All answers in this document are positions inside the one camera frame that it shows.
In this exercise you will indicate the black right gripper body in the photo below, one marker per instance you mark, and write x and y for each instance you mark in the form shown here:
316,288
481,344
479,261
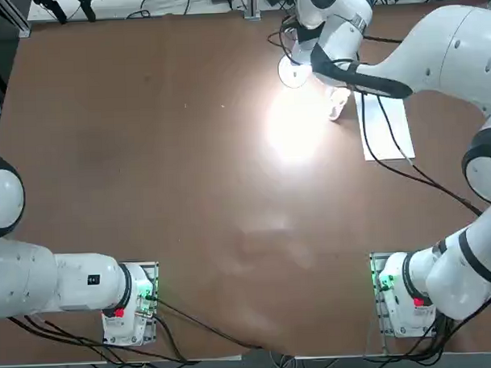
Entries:
307,35

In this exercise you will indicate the white desk lamp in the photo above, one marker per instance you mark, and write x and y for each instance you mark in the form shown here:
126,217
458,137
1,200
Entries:
292,75

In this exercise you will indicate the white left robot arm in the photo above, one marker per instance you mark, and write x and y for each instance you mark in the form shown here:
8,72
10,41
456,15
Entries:
71,287

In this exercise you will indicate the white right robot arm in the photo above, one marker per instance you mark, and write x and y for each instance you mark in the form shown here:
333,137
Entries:
446,43

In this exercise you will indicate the white paper sheet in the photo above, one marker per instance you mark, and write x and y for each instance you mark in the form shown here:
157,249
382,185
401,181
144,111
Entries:
400,122

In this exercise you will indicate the aluminium profile post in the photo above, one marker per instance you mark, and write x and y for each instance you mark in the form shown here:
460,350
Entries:
251,6

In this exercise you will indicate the aluminium frame rail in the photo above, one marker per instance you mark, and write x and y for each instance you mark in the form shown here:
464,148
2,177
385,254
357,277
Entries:
18,22

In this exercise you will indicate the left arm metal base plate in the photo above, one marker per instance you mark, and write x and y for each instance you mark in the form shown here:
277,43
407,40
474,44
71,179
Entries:
152,272

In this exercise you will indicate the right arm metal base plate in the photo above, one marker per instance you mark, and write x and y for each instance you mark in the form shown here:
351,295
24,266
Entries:
376,268

